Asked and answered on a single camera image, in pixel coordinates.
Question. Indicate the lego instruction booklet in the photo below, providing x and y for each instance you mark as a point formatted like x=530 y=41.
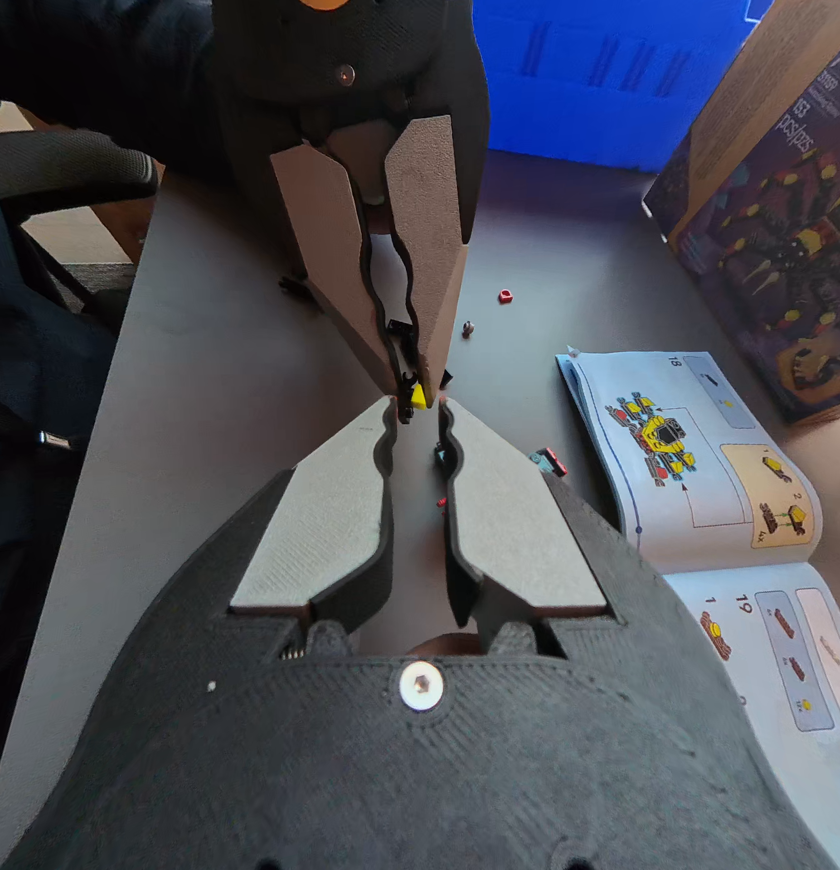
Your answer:
x=698 y=476

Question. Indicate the metal buckle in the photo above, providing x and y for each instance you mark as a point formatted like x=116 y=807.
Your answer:
x=52 y=440

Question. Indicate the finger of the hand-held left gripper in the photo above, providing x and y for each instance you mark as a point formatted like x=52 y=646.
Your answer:
x=426 y=224
x=324 y=217

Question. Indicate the purple lego set box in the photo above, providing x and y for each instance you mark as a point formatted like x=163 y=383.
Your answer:
x=766 y=238

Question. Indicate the black mesh office chair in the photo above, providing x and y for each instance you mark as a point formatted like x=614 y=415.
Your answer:
x=73 y=163

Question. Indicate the partly built lego model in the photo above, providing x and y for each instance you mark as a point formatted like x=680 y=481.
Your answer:
x=552 y=463

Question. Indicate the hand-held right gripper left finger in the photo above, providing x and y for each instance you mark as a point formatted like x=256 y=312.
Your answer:
x=324 y=523

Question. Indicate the person's legs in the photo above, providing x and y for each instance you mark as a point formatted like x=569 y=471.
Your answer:
x=25 y=353

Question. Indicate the blue plastic bin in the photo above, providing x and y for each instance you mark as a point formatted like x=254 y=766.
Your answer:
x=596 y=81

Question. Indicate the yellow and black lego piece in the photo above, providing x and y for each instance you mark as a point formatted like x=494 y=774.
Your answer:
x=418 y=396

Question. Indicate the person's left forearm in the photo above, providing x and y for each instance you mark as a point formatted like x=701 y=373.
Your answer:
x=107 y=68

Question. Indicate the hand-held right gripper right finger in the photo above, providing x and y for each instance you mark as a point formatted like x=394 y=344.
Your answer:
x=515 y=530

